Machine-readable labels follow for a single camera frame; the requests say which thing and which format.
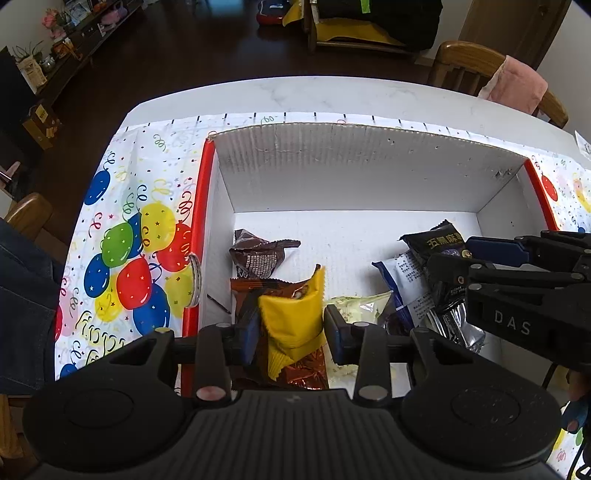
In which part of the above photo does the yellow snack packet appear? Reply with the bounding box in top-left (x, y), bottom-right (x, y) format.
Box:
top-left (257, 264), bottom-right (328, 378)

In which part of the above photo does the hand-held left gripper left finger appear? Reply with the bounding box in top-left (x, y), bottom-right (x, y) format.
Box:
top-left (107, 318), bottom-right (262, 408)

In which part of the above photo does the brown cardboard carton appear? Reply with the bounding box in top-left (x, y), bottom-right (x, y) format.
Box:
top-left (21, 104), bottom-right (63, 151)

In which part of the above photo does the dark denim garment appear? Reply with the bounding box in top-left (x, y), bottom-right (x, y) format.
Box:
top-left (0, 217), bottom-right (65, 398)

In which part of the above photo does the pile of dark clothes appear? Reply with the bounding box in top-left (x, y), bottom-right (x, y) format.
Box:
top-left (314, 0), bottom-right (444, 51)

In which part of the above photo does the red cardboard box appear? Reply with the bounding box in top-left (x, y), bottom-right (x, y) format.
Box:
top-left (178, 122), bottom-right (561, 402)

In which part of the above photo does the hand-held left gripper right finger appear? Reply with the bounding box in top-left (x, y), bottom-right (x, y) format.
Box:
top-left (323, 305), bottom-right (481, 408)

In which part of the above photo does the blue and white snack packet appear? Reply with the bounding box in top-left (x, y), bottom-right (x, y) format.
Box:
top-left (372, 251), bottom-right (437, 330)

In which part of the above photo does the black snack packet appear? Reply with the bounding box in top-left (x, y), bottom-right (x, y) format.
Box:
top-left (399, 220), bottom-right (467, 264)

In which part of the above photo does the pink cloth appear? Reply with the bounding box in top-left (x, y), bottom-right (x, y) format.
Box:
top-left (478, 55), bottom-right (549, 116)

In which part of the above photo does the dark shelf unit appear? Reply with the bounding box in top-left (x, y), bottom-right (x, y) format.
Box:
top-left (14, 0), bottom-right (144, 107)

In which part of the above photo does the pale snack packet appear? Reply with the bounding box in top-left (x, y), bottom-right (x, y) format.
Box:
top-left (323, 291), bottom-right (395, 393)

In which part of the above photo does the shiny brown snack packet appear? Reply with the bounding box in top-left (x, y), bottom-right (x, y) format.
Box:
top-left (229, 277), bottom-right (331, 392)

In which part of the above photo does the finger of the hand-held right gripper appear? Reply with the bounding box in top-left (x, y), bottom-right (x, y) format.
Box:
top-left (465, 230), bottom-right (591, 269)
top-left (426, 253), bottom-right (580, 319)

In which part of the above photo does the balloon print tablecloth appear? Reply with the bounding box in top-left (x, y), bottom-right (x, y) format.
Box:
top-left (54, 113), bottom-right (591, 476)

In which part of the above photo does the silver foil snack packet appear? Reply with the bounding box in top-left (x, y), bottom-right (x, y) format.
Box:
top-left (425, 295), bottom-right (486, 354)

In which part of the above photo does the dark brown chocolate packet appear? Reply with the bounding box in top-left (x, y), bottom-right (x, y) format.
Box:
top-left (229, 229), bottom-right (302, 280)

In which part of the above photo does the wooden door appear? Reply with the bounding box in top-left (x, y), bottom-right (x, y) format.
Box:
top-left (457, 0), bottom-right (573, 70)

